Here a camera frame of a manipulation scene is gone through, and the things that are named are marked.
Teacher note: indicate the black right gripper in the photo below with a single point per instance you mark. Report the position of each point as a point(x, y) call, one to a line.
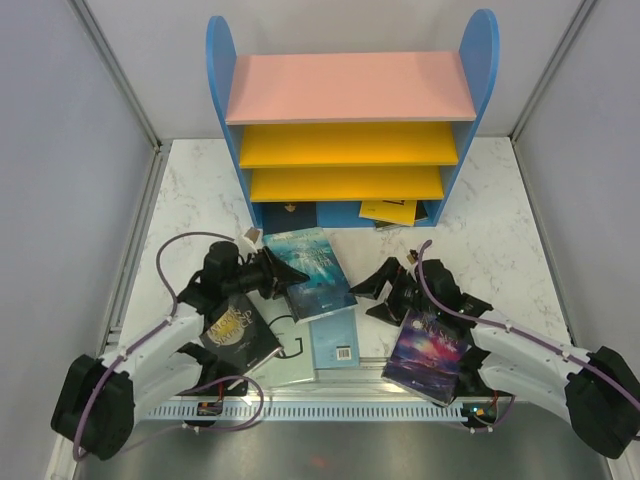
point(392, 272)

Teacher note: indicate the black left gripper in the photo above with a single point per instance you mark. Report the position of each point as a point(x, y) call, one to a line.
point(282, 272)

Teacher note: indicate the teal ocean cover book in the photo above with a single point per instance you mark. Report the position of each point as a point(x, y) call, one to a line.
point(327, 291)

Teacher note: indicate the dark navy blue book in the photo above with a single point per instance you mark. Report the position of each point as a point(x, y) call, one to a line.
point(286, 217)

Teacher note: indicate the yellow Little Prince book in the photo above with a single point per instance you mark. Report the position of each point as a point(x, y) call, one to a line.
point(401, 212)

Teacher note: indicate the dark green Alice Wonderland book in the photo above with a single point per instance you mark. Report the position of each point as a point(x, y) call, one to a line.
point(420, 215)

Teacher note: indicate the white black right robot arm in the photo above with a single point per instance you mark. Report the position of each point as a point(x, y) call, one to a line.
point(596, 393)

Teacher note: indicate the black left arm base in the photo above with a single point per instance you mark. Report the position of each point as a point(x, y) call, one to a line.
point(213, 368)

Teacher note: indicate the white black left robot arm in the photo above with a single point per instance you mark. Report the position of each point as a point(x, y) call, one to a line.
point(103, 398)

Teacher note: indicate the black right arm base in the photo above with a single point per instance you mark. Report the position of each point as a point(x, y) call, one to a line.
point(466, 371)

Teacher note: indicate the light blue thin book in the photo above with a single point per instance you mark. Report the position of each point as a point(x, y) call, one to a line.
point(335, 341)

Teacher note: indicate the purple Robinson Crusoe book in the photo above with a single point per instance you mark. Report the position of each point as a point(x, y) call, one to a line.
point(425, 359)

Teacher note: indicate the black Moon and Sixpence book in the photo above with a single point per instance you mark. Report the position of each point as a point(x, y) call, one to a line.
point(241, 338)

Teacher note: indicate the pale grey Gatsby book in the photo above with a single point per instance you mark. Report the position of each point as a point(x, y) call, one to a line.
point(294, 363)

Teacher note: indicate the blue pink yellow shelf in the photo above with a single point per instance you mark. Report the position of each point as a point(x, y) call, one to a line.
point(338, 129)

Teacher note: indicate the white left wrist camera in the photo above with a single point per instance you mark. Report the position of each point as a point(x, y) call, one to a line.
point(249, 241)

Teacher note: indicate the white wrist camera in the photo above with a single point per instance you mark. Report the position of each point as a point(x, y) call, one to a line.
point(249, 241)
point(413, 257)

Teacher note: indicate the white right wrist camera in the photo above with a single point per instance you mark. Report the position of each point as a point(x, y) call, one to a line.
point(413, 257)

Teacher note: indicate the light blue slotted cable duct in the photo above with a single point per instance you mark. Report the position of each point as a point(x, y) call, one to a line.
point(238, 410)

